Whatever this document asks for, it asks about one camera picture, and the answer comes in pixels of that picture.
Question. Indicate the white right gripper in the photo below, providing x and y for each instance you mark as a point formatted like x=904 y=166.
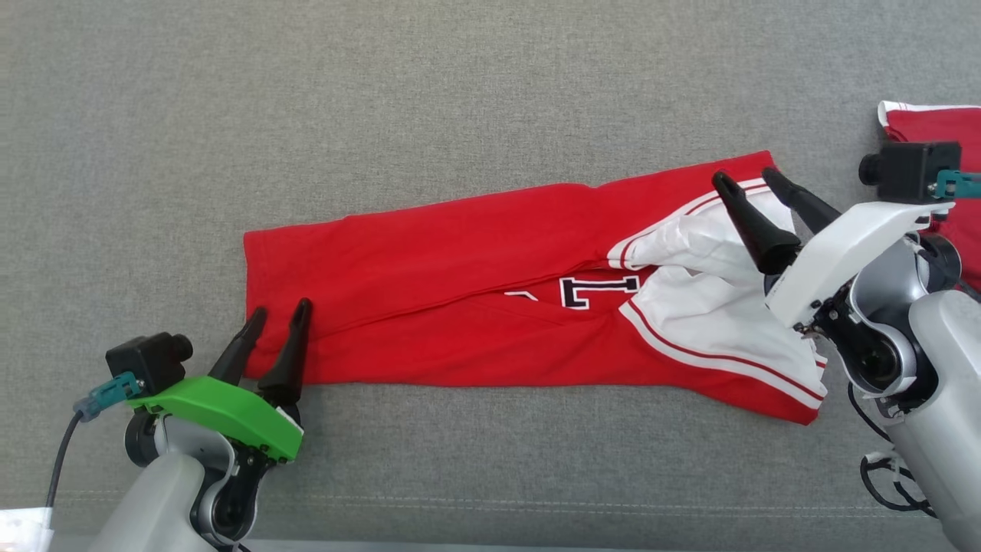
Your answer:
x=843 y=245

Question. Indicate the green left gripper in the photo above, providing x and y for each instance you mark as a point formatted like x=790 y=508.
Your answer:
x=222 y=406

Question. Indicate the red shorts white stripe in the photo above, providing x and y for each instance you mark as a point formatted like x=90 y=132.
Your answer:
x=939 y=126

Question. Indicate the red basketball jersey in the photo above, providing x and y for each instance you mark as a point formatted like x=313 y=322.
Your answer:
x=460 y=253

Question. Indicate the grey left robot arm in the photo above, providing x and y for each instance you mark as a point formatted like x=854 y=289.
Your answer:
x=161 y=491

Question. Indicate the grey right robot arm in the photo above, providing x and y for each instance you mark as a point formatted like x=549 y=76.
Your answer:
x=943 y=399

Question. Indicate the grey fabric sofa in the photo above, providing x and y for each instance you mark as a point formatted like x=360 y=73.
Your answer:
x=460 y=100

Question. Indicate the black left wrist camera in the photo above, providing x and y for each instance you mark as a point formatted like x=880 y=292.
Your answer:
x=146 y=360

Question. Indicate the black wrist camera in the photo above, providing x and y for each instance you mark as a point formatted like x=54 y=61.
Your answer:
x=912 y=170
x=146 y=360

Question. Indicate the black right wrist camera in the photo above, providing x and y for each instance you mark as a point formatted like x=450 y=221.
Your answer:
x=912 y=170

